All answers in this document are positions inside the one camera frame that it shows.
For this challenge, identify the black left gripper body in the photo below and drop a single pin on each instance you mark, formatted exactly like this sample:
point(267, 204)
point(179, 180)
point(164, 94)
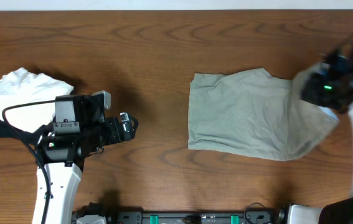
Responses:
point(121, 128)

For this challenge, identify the white folded garment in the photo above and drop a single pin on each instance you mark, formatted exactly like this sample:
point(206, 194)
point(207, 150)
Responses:
point(21, 87)

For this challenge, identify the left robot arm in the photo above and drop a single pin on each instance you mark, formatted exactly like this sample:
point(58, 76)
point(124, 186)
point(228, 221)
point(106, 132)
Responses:
point(79, 129)

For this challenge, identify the grey-green shorts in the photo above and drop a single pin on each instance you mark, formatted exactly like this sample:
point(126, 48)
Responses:
point(254, 114)

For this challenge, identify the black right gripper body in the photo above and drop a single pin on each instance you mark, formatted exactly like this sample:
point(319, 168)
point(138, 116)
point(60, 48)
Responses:
point(324, 93)

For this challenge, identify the black folded garment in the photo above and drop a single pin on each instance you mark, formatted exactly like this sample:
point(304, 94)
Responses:
point(28, 139)

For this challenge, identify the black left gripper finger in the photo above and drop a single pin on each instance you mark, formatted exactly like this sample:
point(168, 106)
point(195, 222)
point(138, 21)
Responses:
point(133, 132)
point(134, 121)

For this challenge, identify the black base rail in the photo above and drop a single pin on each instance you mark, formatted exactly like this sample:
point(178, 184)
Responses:
point(255, 213)

